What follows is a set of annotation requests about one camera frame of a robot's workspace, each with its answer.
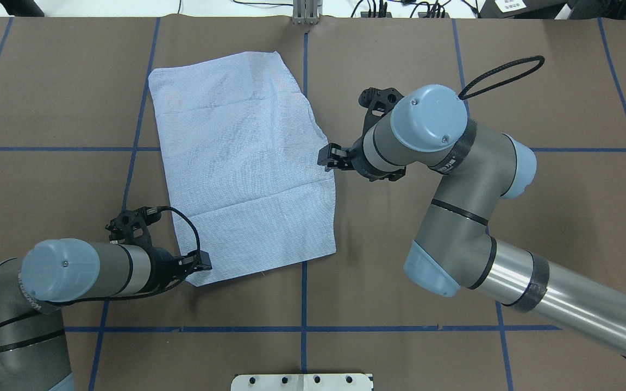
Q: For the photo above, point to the aluminium frame post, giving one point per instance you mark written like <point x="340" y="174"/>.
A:
<point x="306" y="12"/>

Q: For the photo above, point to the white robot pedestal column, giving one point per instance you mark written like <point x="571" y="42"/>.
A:
<point x="319" y="381"/>

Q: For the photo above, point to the light blue striped shirt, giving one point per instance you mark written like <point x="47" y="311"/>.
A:
<point x="239" y="144"/>

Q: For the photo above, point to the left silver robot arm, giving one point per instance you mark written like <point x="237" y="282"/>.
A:
<point x="58" y="273"/>

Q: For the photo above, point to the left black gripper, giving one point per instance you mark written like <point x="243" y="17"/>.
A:
<point x="164" y="268"/>

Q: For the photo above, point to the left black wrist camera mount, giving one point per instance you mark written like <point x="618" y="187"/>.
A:
<point x="130" y="227"/>

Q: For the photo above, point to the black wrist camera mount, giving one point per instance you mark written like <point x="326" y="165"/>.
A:
<point x="379" y="106"/>
<point x="130" y="227"/>

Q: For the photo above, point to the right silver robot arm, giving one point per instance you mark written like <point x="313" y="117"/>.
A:
<point x="452" y="248"/>

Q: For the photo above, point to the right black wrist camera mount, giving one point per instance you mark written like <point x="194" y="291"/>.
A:
<point x="379" y="106"/>

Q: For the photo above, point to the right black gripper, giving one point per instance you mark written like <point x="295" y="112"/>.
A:
<point x="355" y="158"/>

